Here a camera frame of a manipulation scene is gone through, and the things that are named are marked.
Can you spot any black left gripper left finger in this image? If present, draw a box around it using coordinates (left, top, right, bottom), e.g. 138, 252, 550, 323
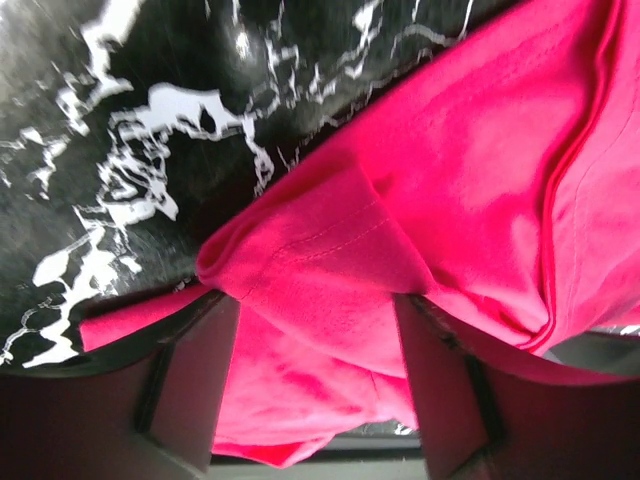
1, 292, 239, 479

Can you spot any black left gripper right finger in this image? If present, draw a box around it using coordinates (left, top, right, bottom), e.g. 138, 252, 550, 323
394, 294, 639, 479

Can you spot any bright pink t shirt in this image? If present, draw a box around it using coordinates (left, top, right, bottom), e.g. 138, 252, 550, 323
80, 1, 639, 468

